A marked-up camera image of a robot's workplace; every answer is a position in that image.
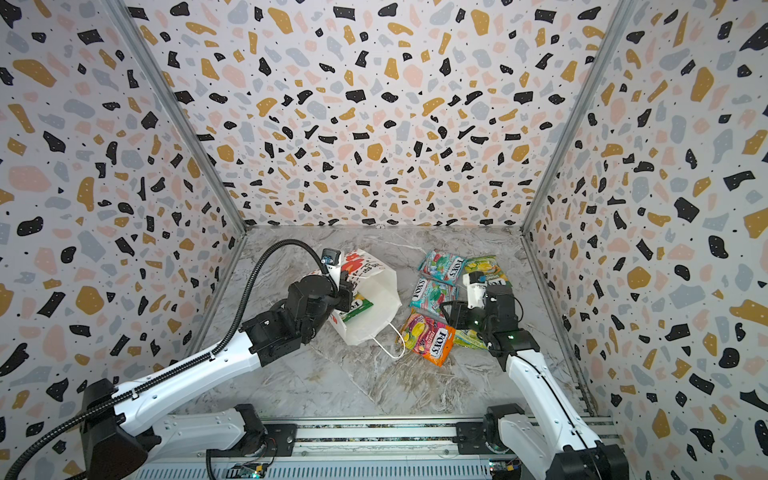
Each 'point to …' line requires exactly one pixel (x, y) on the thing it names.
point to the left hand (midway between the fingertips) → (347, 268)
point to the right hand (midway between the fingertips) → (443, 300)
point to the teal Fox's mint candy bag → (443, 266)
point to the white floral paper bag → (375, 294)
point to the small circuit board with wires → (248, 470)
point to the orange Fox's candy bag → (427, 337)
